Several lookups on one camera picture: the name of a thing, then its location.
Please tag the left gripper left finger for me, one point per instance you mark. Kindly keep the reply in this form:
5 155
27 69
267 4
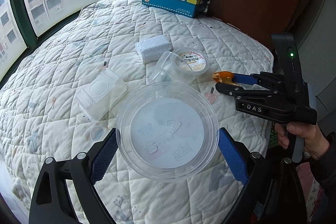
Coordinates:
51 201

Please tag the orange peel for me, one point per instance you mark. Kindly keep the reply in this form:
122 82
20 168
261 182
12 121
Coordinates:
225 77

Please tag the white foam block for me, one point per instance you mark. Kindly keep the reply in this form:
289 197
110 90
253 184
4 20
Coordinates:
150 50

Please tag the clear round lidded container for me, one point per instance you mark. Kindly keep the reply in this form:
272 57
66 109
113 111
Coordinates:
167 131

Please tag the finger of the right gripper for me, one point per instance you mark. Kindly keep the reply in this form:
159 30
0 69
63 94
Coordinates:
261 79
233 90

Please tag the clear plastic dome cup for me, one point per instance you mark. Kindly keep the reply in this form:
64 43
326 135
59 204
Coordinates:
171 68

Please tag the white quilted mattress pad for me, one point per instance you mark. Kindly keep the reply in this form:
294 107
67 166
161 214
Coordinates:
40 115

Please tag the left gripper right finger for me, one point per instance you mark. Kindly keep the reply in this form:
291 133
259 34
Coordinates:
272 191

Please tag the clear rectangular plastic box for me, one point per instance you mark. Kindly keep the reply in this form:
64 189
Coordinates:
101 94

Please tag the person's right hand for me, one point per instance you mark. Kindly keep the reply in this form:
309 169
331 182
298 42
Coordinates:
315 143

